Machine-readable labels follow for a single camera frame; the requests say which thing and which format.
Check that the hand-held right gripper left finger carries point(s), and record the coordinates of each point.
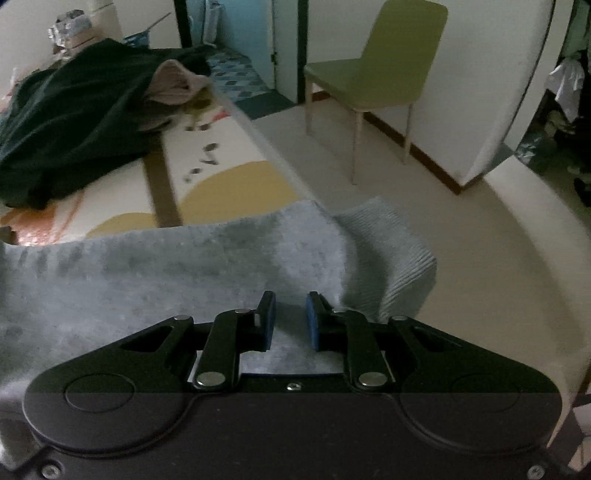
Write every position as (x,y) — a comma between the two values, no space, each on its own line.
(269,323)

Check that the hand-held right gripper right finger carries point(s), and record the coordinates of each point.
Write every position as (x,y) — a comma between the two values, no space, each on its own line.
(314,323)

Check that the grey sweatshirt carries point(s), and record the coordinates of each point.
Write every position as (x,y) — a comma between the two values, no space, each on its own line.
(161,277)

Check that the printed foam play mat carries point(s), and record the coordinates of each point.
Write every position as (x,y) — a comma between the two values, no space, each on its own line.
(221,152)

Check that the patterned floor rug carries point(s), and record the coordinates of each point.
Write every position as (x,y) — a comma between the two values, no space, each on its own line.
(240,78)

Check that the beige cloth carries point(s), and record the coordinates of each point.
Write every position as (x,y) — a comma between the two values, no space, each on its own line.
(175,83)

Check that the green chair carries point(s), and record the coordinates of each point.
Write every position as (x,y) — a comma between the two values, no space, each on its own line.
(392,60)

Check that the dark jeans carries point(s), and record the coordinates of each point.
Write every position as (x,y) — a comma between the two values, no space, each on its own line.
(78,115)

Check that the dark clutter pile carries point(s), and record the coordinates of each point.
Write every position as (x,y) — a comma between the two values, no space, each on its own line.
(563,147)

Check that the white hanging cloth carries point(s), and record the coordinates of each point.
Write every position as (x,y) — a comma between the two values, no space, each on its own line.
(565,87)

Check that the silver foil bag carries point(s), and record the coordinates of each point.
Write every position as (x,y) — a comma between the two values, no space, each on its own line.
(74,27)

